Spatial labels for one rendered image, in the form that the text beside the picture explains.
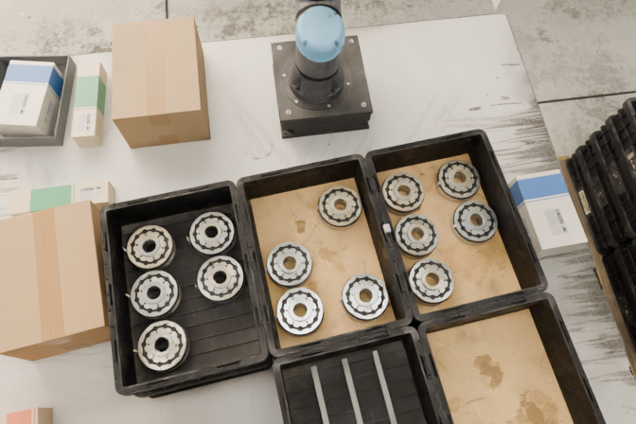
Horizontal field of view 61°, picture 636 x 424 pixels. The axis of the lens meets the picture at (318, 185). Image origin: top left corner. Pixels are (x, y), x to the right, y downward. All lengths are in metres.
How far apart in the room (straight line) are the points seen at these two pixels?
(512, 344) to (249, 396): 0.60
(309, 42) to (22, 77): 0.81
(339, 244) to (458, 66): 0.72
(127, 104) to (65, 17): 1.48
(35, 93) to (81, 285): 0.59
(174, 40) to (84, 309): 0.73
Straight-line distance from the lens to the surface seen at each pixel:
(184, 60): 1.50
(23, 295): 1.35
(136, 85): 1.48
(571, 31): 2.94
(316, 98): 1.44
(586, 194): 2.25
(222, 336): 1.23
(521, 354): 1.31
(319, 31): 1.31
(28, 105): 1.63
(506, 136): 1.63
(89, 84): 1.65
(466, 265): 1.31
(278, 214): 1.29
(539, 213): 1.46
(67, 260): 1.33
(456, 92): 1.67
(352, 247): 1.27
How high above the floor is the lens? 2.04
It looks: 67 degrees down
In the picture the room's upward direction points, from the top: 4 degrees clockwise
